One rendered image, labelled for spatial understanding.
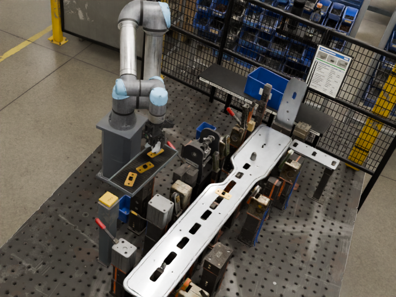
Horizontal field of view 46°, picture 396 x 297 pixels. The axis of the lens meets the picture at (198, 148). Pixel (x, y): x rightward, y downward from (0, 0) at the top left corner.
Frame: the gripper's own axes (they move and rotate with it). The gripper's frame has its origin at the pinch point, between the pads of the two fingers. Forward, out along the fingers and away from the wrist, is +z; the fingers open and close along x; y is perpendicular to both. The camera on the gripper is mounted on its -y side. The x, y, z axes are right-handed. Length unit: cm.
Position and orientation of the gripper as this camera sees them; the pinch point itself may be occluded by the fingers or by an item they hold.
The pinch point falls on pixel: (155, 149)
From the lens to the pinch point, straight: 224.1
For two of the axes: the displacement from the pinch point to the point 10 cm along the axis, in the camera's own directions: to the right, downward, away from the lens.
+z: -1.5, 7.3, 6.6
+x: 7.3, 5.4, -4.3
